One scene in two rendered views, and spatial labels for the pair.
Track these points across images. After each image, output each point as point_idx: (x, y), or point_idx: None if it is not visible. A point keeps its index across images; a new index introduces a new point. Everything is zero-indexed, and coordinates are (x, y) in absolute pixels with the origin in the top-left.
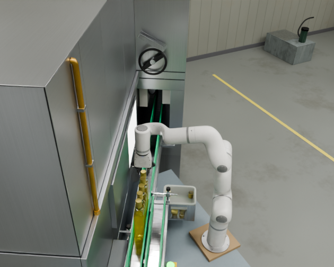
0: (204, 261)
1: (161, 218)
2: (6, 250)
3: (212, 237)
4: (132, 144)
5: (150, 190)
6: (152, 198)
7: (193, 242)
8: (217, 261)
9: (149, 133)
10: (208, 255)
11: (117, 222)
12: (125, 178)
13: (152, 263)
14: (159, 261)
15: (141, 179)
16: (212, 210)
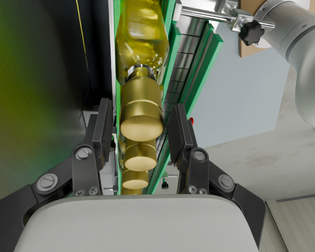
0: (233, 54)
1: (185, 68)
2: None
3: (272, 46)
4: None
5: (170, 3)
6: (172, 51)
7: None
8: (251, 55)
9: None
10: (244, 49)
11: (82, 137)
12: (8, 4)
13: (155, 140)
14: (165, 166)
15: (135, 168)
16: None
